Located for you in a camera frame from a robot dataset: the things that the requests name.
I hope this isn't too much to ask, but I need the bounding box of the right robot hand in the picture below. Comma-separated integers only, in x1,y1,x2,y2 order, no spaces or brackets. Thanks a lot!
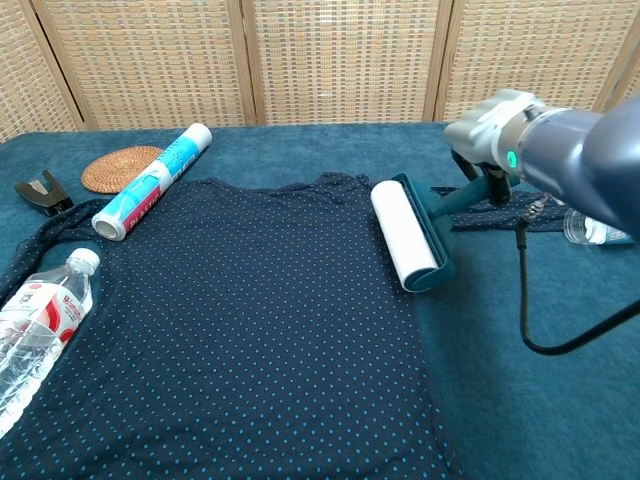
443,88,550,206

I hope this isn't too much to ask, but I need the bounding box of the teal lint roller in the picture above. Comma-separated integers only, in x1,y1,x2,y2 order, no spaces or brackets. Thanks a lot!
369,172,496,295

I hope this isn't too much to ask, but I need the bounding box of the navy polka dot shirt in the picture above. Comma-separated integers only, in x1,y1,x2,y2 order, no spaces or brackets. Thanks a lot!
0,171,571,480

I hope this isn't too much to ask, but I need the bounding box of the woven folding screen panel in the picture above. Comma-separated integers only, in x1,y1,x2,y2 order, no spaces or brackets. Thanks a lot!
424,0,629,124
29,0,259,133
0,0,85,145
598,0,640,121
241,0,454,127

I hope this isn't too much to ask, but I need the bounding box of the small clear bottle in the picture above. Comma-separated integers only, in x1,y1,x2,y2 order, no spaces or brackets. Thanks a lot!
563,208,633,247

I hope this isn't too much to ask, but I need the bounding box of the blue table cover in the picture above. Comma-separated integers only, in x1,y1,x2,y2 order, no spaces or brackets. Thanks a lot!
0,121,640,480

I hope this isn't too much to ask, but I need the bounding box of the plastic wrap roll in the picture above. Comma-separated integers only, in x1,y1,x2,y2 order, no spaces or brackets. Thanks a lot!
91,122,214,243

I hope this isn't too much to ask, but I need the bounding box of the round woven coaster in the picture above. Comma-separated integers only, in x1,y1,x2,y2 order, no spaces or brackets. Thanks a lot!
80,145,166,195

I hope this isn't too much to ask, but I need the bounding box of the large clear water bottle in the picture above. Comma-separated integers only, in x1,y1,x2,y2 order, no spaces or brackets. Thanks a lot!
0,246,102,440

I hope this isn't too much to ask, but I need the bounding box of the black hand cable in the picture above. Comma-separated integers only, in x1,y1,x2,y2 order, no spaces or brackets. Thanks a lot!
516,195,640,357

